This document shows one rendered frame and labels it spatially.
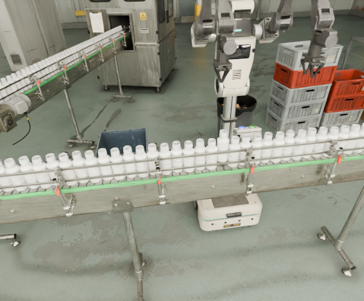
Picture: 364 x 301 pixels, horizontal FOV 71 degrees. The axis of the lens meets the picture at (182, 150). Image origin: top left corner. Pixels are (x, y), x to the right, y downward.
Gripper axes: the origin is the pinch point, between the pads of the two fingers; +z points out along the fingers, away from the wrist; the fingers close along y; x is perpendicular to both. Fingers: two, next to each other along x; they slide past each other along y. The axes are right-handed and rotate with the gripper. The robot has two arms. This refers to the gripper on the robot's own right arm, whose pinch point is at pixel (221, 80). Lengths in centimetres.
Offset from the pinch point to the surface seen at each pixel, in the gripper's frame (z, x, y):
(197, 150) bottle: 28.1, -14.8, 15.4
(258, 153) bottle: 32.8, 16.0, 17.4
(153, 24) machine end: 17, -13, -347
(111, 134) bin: 47, -64, -44
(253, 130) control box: 28.6, 19.5, 1.2
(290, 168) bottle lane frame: 43, 34, 20
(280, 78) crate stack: 65, 134, -180
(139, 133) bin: 49, -44, -44
